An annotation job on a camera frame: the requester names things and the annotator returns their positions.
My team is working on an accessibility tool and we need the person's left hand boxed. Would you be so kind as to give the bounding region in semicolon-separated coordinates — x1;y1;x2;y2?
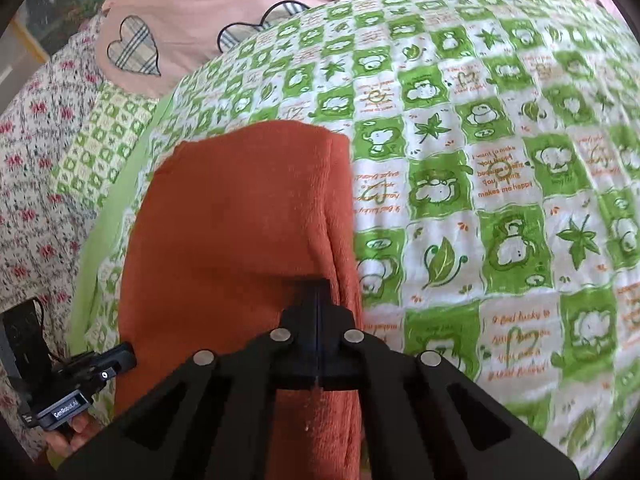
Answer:
46;406;107;462

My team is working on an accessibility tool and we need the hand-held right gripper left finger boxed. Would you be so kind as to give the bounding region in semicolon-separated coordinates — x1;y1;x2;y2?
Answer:
57;280;320;480

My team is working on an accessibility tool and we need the green checkered cartoon blanket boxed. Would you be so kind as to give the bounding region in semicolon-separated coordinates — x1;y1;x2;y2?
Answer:
54;0;640;476

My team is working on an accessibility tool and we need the orange knit sweater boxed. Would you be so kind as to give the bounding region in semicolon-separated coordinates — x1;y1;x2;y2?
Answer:
114;120;367;480

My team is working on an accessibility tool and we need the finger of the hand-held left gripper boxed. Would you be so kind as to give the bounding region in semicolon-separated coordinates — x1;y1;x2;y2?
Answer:
66;342;138;392

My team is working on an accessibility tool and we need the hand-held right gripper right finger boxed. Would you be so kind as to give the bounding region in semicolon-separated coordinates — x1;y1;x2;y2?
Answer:
318;280;581;480

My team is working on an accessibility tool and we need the floral bed sheet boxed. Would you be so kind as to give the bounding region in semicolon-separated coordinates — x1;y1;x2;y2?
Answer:
0;14;122;462

